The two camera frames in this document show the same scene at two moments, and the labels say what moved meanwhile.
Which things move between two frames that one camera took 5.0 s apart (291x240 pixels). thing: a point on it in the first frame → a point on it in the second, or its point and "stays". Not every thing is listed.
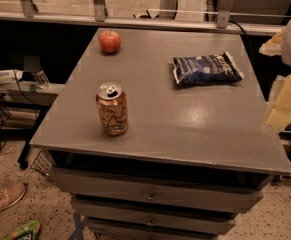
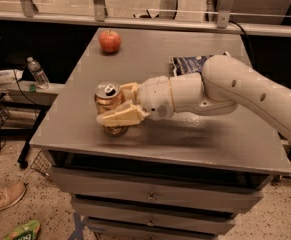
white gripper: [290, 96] → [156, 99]
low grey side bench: [19, 106] stays
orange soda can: [112, 103] stays
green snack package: [28, 231] stays
